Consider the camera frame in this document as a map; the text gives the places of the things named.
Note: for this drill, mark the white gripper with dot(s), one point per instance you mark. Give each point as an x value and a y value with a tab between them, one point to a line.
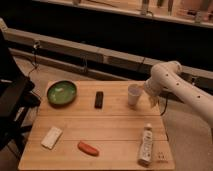
153	89

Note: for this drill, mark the white ceramic cup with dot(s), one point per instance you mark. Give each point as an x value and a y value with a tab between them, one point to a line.
134	93

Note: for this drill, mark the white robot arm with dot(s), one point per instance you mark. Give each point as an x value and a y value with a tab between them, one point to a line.
166	74

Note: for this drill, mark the black rectangular block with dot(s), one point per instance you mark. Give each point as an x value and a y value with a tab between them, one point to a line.
99	99

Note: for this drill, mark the white plastic bottle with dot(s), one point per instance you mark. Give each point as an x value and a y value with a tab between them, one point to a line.
145	150

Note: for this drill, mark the orange oblong toy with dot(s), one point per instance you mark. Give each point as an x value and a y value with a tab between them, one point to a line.
86	148

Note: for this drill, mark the green bowl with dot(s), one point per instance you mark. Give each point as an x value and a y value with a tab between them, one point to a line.
61	93

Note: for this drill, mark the white rectangular block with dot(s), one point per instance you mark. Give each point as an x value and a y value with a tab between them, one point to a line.
51	137

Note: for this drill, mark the black chair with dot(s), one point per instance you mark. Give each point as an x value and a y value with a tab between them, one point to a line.
15	99

